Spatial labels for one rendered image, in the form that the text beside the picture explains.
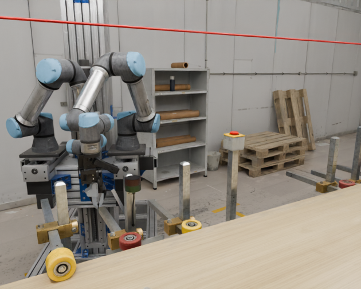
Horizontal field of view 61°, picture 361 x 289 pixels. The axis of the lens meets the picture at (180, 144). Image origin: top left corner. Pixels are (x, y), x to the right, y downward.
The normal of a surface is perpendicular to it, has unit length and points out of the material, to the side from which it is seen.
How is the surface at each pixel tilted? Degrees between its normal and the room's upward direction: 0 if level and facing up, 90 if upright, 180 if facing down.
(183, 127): 90
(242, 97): 90
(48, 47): 90
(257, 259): 0
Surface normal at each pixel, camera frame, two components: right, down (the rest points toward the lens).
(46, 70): -0.36, 0.12
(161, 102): 0.58, 0.18
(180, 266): 0.00, -0.97
